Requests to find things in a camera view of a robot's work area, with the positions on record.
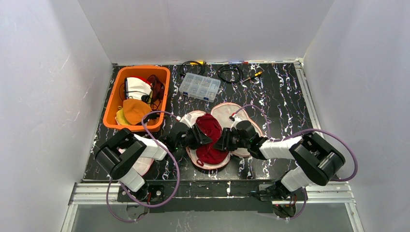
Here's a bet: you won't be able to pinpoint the dark red lace bra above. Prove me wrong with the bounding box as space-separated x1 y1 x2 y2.
196 114 228 166

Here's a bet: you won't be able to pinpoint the floral pink fabric pouch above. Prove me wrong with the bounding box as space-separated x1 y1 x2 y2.
179 102 264 171

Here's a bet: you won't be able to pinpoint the white mesh laundry bag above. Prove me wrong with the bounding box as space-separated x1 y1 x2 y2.
133 157 154 176

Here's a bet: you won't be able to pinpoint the orange bra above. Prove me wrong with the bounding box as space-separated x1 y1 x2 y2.
122 99 160 126

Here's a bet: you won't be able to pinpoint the white bra black straps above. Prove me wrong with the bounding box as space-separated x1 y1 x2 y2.
123 76 153 102

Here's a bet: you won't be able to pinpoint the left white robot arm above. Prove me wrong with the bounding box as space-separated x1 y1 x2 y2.
94 122 212 192

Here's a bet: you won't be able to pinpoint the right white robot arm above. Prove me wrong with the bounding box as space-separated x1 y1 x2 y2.
213 121 346 198

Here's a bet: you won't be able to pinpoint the dark maroon bra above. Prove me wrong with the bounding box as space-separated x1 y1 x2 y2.
147 75 165 107

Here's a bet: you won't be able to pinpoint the yellow bra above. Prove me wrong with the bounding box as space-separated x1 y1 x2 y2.
115 107 130 125

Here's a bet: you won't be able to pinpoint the clear plastic screw box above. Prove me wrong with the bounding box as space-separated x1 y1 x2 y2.
179 73 221 102

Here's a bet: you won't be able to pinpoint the orange plastic bin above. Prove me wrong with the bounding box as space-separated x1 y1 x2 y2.
103 65 171 132

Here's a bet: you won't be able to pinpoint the red garment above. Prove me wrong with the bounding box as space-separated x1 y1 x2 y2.
138 77 152 85

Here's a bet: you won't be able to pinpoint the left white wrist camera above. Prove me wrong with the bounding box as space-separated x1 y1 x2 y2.
176 114 195 128

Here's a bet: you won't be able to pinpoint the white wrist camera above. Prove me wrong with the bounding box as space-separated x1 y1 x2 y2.
229 113 244 128
176 114 195 128

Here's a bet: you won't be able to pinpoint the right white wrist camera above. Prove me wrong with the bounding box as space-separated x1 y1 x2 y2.
229 113 244 128

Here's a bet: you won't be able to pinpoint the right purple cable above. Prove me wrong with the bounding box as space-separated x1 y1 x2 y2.
229 104 359 183

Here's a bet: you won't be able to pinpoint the purple cable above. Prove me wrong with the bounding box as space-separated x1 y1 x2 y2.
229 104 359 183
105 111 182 223

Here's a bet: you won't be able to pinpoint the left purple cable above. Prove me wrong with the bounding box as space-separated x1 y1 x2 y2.
105 111 182 223

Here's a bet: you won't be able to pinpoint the yellow handled screwdriver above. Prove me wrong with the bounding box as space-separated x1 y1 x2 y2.
240 71 263 84

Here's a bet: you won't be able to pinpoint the black coiled cable left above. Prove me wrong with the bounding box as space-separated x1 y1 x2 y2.
179 60 206 77

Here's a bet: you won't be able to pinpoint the black coiled cable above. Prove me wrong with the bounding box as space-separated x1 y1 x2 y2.
217 64 244 84
179 60 206 77

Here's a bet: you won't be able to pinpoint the black coiled cable right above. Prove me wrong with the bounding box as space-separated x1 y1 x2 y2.
217 64 244 84

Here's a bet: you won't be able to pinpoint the aluminium right rail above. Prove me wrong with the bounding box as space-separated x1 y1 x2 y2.
294 58 364 232

